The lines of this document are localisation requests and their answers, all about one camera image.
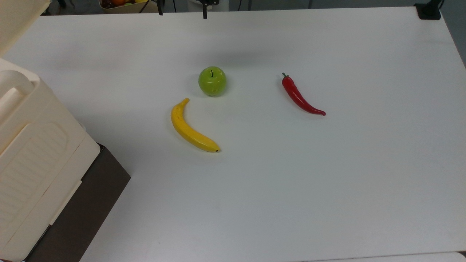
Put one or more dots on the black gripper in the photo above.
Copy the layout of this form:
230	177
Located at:
209	2

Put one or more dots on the cream cabinet door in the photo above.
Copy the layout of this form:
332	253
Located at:
18	22

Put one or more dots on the cream plastic cabinet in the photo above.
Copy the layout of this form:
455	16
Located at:
36	156

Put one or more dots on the fruit basket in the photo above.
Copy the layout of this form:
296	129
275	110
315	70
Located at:
122	5

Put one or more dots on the green apple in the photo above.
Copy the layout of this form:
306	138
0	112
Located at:
212	81

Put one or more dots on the yellow banana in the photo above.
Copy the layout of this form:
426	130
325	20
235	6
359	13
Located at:
187	129

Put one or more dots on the red chili pepper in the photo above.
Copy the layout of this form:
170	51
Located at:
298	97

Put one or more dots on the dark brown base box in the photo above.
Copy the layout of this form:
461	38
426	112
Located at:
91	203

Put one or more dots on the black table clamp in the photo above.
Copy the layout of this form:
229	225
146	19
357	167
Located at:
429	10

